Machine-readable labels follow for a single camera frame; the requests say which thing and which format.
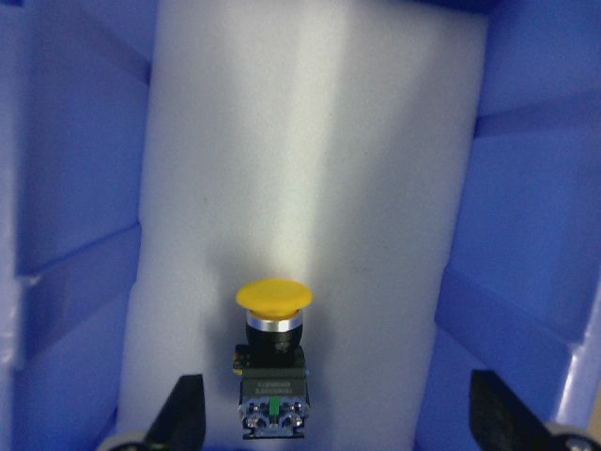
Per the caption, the yellow mushroom push button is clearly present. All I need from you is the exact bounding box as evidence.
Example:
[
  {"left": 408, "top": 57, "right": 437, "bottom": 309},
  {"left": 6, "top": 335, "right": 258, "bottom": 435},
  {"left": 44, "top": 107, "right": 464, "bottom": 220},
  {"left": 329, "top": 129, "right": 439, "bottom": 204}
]
[{"left": 232, "top": 279, "right": 313, "bottom": 441}]

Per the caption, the right blue plastic bin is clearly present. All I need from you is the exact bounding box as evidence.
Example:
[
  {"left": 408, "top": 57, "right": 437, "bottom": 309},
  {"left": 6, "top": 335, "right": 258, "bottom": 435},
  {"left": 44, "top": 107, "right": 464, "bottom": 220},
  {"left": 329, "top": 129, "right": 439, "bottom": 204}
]
[{"left": 1, "top": 1, "right": 600, "bottom": 450}]

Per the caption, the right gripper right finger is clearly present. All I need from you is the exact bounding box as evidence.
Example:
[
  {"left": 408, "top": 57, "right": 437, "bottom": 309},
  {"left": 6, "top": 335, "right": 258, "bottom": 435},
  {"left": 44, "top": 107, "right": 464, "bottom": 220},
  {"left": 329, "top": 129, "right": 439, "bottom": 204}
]
[{"left": 469, "top": 369, "right": 549, "bottom": 450}]

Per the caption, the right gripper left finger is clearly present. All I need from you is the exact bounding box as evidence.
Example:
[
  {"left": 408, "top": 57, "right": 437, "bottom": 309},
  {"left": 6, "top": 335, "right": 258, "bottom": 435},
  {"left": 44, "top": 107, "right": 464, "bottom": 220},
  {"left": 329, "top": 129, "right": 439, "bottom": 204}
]
[{"left": 143, "top": 374, "right": 207, "bottom": 451}]

